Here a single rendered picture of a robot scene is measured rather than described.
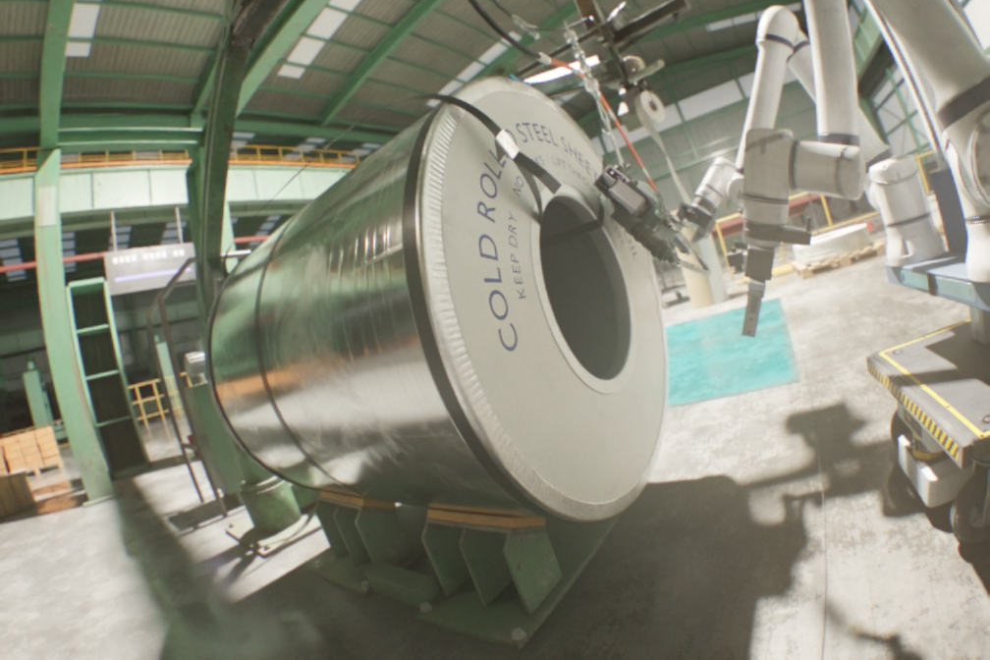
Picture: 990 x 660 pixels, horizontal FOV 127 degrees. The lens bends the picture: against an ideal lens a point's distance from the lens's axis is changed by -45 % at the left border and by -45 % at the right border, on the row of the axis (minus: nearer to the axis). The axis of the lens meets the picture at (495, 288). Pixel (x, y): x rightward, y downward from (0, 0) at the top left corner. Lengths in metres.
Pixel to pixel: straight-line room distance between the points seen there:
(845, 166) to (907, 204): 0.59
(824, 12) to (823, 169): 0.34
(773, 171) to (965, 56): 0.39
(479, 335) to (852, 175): 0.66
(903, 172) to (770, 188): 0.63
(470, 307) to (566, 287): 0.79
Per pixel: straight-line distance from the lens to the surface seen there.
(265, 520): 2.36
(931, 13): 0.80
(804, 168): 0.78
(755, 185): 0.80
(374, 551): 1.61
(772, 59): 1.46
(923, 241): 1.35
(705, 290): 5.89
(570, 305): 1.49
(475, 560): 1.23
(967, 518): 1.15
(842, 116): 0.92
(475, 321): 0.74
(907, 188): 1.34
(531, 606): 1.21
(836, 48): 0.94
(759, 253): 0.79
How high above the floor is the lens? 0.79
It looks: 2 degrees up
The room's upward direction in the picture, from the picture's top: 16 degrees counter-clockwise
